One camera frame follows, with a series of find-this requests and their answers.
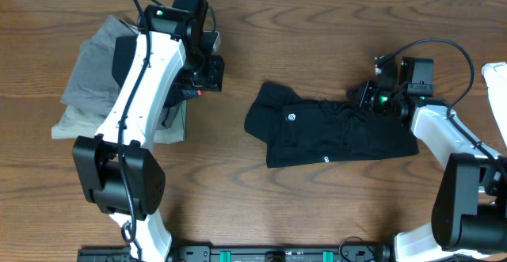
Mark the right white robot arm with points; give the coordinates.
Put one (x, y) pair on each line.
(468, 220)

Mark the black t-shirt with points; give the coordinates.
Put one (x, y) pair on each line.
(301, 131)

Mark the white garment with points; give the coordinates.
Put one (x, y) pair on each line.
(494, 75)

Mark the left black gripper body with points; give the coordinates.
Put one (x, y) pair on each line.
(204, 72)

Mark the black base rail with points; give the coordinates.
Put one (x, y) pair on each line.
(347, 252)

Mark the grey folded shorts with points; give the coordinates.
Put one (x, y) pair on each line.
(96, 105)

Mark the black shorts red waistband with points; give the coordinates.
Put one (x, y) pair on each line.
(123, 57)

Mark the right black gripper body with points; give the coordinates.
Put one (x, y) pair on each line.
(375, 98)

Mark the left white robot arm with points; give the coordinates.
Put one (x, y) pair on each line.
(116, 167)

